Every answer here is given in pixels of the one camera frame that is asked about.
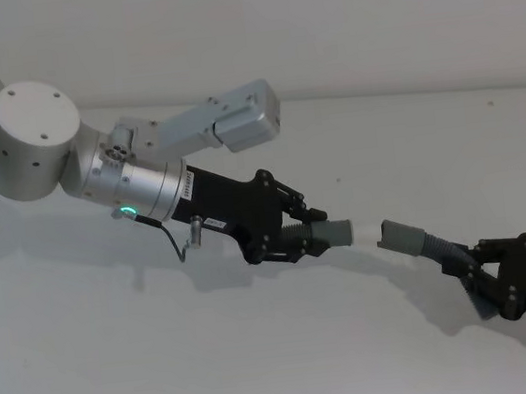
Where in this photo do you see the corrugated hose with grey connector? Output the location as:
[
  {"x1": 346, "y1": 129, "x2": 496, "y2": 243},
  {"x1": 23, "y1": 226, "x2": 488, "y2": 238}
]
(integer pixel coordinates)
[{"x1": 377, "y1": 209, "x2": 496, "y2": 330}]

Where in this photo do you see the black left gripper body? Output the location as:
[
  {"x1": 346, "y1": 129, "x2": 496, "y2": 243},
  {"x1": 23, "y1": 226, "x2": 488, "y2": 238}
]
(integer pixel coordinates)
[{"x1": 166, "y1": 148, "x2": 300, "y2": 272}]

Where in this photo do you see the white table cloth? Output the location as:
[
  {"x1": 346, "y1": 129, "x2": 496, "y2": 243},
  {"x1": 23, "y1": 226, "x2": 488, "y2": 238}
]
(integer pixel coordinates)
[{"x1": 0, "y1": 60, "x2": 526, "y2": 394}]

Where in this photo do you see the thin dark gripper cable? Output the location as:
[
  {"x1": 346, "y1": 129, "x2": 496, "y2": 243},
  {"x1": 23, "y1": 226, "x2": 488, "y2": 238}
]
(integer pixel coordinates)
[{"x1": 110, "y1": 200, "x2": 206, "y2": 270}]

